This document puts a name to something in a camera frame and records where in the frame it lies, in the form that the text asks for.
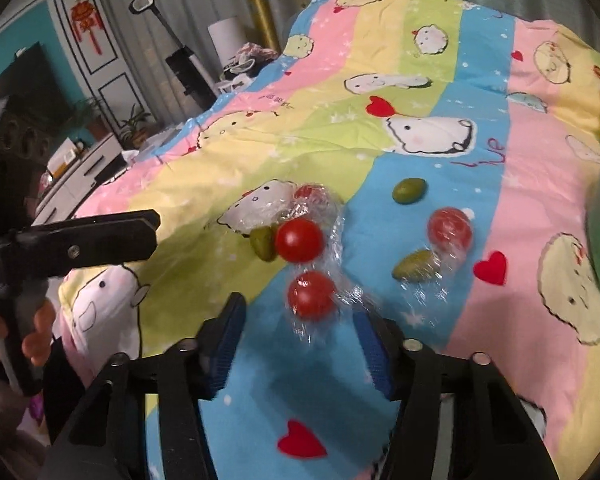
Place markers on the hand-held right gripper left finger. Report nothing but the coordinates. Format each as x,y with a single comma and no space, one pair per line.
226,342

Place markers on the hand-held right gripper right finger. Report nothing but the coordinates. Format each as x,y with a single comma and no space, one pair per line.
375,357

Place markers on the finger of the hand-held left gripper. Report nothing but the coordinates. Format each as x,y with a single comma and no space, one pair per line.
105,240

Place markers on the red cherry tomato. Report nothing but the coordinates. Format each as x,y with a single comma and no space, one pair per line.
311,294
310,194
449,227
299,240

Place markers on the green olive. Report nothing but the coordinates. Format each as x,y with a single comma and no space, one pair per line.
408,191
415,265
262,243

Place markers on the yellow fruits in plastic wrap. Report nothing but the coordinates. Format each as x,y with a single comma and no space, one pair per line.
450,260

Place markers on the person's left hand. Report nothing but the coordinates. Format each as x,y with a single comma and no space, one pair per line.
39,327

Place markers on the clear plastic wrap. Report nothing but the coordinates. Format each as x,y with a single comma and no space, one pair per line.
352,300
280,207

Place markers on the white television cabinet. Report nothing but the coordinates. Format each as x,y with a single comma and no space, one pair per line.
80,172

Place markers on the yellow box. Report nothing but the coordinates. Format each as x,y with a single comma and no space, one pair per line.
65,160

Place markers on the potted plant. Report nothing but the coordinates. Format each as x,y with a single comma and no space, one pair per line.
135,127
94,120

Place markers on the black television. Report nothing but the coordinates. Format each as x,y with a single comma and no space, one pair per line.
30,95

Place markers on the upright vacuum cleaner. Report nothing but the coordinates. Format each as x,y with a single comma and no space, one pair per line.
185,67

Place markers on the pile of clutter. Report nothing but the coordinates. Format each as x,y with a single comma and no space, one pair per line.
247,67

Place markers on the white cylinder appliance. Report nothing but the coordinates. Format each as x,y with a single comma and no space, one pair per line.
226,39

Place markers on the colourful cartoon printed blanket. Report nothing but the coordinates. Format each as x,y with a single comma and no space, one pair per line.
430,110

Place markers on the gold patterned curtain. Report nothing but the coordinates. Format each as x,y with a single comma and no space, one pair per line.
260,0

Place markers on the red knot wall ornament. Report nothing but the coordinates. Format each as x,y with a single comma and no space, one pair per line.
86,17

